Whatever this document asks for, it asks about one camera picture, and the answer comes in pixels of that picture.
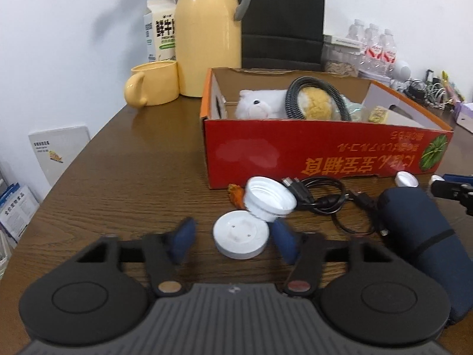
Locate small white cap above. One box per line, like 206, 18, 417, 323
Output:
395, 171, 419, 188

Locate milk carton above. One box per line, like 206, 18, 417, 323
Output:
143, 0, 178, 63

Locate white booklet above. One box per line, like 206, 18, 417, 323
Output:
28, 125, 90, 187

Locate red cardboard box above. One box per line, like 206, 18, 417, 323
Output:
200, 67, 454, 189

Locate purple tissue box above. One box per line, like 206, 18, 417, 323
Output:
454, 101, 473, 132

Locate white alpaca plush toy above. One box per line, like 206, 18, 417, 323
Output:
236, 87, 333, 121

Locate orange dried flower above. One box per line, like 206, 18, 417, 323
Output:
228, 184, 245, 208

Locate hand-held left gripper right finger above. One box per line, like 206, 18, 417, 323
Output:
271, 218, 393, 298

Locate yellow thermos jug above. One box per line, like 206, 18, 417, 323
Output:
174, 0, 254, 98

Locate navy zip case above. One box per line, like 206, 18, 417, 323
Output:
377, 187, 464, 326

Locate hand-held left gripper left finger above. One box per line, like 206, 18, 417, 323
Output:
79, 218, 197, 298

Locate clear seed container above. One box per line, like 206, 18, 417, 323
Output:
323, 35, 365, 78

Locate white robot figurine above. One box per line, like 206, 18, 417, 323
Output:
392, 61, 412, 89

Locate white round disc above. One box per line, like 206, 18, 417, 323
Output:
213, 210, 270, 260

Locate black USB cable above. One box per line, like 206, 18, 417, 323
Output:
283, 177, 388, 236

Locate white ridged jar lid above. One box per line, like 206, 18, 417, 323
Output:
244, 177, 297, 222

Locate iridescent plastic bag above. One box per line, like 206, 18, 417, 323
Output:
342, 96, 369, 121

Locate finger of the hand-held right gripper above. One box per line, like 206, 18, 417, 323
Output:
430, 182, 473, 217
443, 173, 473, 185

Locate braided black cable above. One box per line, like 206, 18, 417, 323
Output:
285, 76, 352, 121

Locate blue white boxes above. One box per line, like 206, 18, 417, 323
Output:
0, 181, 39, 246

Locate yellow mug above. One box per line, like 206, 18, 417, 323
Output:
124, 60, 180, 109

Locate yellow snack packet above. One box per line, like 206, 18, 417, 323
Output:
367, 106, 388, 123

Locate black paper bag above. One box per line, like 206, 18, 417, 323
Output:
240, 0, 326, 72

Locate tangle of charger cables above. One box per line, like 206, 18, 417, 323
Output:
404, 70, 462, 109

